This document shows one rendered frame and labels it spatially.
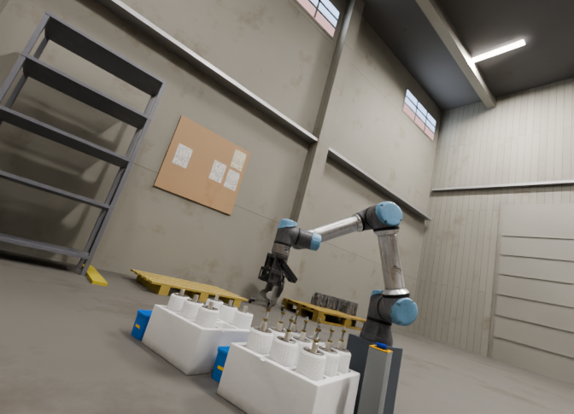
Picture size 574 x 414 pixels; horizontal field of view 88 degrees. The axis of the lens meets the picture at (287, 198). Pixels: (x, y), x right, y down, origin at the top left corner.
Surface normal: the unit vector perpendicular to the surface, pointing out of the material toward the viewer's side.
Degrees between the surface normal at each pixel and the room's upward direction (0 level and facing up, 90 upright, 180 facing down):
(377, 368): 90
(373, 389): 90
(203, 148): 90
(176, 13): 90
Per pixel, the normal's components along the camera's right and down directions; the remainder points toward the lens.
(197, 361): 0.78, 0.05
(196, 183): 0.63, -0.04
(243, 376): -0.53, -0.35
